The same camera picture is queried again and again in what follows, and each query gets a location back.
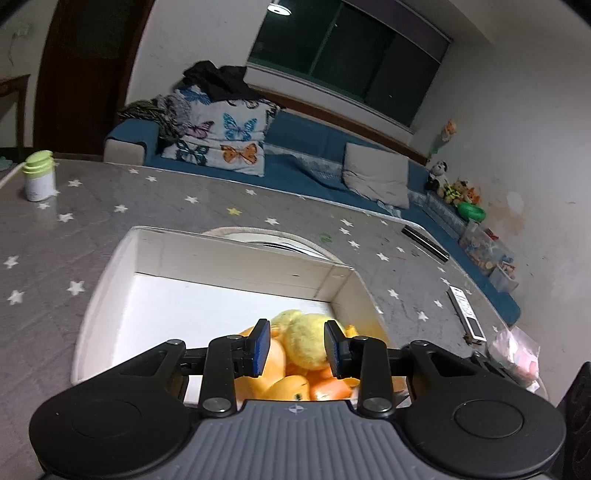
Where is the grey knitted clothing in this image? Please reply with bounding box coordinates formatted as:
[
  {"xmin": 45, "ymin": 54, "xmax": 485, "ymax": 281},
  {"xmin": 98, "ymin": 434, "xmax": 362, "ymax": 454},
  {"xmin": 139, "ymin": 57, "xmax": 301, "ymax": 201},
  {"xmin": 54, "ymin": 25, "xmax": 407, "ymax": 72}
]
[{"xmin": 117, "ymin": 93, "xmax": 190, "ymax": 143}]

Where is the green lidded white jar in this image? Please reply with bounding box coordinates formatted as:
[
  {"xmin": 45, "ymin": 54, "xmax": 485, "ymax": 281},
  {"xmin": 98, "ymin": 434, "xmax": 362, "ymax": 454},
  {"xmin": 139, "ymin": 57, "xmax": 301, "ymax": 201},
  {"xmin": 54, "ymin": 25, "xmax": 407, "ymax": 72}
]
[{"xmin": 22, "ymin": 150, "xmax": 56, "ymax": 202}]

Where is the orange fox plush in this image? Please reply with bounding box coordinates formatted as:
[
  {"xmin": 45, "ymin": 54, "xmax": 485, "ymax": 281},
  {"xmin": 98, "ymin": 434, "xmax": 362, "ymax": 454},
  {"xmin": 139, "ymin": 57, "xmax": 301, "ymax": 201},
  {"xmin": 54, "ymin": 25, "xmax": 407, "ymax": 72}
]
[{"xmin": 465, "ymin": 186, "xmax": 481, "ymax": 206}]

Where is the hanging doll toy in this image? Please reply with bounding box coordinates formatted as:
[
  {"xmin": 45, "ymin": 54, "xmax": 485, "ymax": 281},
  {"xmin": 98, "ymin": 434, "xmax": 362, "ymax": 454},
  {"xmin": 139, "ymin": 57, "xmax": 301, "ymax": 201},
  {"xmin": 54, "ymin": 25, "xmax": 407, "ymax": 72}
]
[{"xmin": 429, "ymin": 119, "xmax": 458, "ymax": 157}]

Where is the beige cushion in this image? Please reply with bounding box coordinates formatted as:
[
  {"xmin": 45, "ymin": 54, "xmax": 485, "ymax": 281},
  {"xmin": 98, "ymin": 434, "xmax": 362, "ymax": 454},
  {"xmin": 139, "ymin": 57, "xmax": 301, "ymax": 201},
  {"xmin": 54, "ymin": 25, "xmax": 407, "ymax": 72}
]
[{"xmin": 342, "ymin": 143, "xmax": 410, "ymax": 209}]

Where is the white cardboard box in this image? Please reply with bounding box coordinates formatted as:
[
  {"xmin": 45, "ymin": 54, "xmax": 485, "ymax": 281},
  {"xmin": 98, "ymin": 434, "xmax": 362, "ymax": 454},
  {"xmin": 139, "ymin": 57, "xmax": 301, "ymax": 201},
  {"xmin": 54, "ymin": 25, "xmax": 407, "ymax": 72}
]
[{"xmin": 71, "ymin": 227, "xmax": 388, "ymax": 384}]

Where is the clear toy storage box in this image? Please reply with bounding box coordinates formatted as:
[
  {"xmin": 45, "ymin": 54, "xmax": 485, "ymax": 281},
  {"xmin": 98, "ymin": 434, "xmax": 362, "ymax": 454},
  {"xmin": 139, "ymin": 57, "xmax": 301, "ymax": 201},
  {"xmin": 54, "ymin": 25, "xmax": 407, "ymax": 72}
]
[{"xmin": 459, "ymin": 220, "xmax": 519, "ymax": 293}]

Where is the panda plush toy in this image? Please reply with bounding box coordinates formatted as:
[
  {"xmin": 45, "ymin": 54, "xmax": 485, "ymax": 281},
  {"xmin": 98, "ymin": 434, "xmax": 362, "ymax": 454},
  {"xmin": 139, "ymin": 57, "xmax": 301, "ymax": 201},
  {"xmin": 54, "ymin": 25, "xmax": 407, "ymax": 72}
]
[{"xmin": 424, "ymin": 160, "xmax": 448, "ymax": 193}]

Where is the green plastic bowl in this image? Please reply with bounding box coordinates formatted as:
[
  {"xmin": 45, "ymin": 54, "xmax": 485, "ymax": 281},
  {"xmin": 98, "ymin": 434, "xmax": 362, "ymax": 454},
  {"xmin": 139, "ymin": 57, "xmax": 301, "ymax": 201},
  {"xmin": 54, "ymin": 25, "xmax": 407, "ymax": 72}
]
[{"xmin": 457, "ymin": 202, "xmax": 486, "ymax": 222}]

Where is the yellow bear plush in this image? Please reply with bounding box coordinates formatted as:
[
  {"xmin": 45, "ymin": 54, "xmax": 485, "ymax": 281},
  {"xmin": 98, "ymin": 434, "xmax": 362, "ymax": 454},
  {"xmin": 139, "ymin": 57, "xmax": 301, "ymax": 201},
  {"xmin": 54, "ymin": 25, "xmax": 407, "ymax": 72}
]
[{"xmin": 443, "ymin": 180, "xmax": 469, "ymax": 206}]

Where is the black remote control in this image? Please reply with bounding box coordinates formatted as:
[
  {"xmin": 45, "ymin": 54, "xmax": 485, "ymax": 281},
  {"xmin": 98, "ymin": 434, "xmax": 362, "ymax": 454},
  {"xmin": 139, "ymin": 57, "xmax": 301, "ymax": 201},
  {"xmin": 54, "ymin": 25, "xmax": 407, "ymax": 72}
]
[{"xmin": 402, "ymin": 225, "xmax": 450, "ymax": 263}]

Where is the clear plastic bag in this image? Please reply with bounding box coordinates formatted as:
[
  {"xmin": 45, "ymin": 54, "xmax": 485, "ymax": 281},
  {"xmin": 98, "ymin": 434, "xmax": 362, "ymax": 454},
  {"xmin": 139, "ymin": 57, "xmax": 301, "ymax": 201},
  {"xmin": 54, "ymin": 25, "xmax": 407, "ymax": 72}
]
[{"xmin": 487, "ymin": 326, "xmax": 541, "ymax": 393}]

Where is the white remote control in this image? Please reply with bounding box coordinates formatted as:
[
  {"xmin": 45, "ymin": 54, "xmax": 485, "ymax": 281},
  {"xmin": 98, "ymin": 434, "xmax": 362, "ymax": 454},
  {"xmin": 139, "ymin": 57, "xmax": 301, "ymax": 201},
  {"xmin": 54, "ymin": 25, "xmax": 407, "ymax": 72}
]
[{"xmin": 448, "ymin": 285, "xmax": 487, "ymax": 345}]

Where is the brown wooden door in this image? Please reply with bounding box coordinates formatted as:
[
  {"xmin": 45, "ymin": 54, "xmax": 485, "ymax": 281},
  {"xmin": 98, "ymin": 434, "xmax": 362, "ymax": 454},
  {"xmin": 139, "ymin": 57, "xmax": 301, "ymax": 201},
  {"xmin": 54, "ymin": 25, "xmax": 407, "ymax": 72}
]
[{"xmin": 33, "ymin": 0, "xmax": 154, "ymax": 155}]

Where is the butterfly print quilt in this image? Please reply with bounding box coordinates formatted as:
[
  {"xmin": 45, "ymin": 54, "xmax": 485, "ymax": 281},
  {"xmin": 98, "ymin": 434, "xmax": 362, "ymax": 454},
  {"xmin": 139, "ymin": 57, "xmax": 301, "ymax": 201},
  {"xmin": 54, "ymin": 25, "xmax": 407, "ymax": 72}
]
[{"xmin": 157, "ymin": 86, "xmax": 280, "ymax": 177}]

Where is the blue sofa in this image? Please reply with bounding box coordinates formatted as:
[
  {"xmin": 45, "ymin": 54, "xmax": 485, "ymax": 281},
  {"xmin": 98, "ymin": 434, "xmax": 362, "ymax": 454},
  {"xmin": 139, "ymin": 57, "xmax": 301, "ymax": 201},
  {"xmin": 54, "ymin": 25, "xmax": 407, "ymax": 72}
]
[{"xmin": 104, "ymin": 111, "xmax": 521, "ymax": 325}]

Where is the wooden side table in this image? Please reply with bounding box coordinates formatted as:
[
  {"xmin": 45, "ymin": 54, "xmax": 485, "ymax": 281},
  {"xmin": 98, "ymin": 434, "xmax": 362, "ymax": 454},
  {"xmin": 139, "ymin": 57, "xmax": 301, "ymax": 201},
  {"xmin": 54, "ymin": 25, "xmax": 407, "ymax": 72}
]
[{"xmin": 0, "ymin": 73, "xmax": 33, "ymax": 151}]

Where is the yellow plush duck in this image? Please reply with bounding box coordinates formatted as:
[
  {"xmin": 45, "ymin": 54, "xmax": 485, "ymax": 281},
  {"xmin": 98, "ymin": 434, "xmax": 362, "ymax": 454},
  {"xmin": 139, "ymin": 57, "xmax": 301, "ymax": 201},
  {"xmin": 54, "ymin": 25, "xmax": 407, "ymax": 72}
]
[{"xmin": 270, "ymin": 310, "xmax": 332, "ymax": 371}]

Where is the black clothes pile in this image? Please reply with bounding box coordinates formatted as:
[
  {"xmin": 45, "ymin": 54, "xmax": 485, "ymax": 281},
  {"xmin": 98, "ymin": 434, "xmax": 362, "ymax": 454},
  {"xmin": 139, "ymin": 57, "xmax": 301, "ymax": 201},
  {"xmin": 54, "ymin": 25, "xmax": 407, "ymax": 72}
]
[{"xmin": 181, "ymin": 60, "xmax": 263, "ymax": 102}]

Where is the dark green window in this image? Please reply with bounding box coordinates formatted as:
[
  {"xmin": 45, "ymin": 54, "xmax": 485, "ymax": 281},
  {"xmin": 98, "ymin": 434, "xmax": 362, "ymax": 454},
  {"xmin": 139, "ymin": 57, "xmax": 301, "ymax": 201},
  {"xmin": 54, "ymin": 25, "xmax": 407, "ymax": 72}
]
[{"xmin": 249, "ymin": 0, "xmax": 452, "ymax": 127}]

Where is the orange rubber duck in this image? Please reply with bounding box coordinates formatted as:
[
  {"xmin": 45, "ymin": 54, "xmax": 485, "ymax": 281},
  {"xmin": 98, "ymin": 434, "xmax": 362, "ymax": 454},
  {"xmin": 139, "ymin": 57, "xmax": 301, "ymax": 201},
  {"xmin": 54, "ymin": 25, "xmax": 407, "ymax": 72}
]
[{"xmin": 235, "ymin": 339, "xmax": 360, "ymax": 402}]

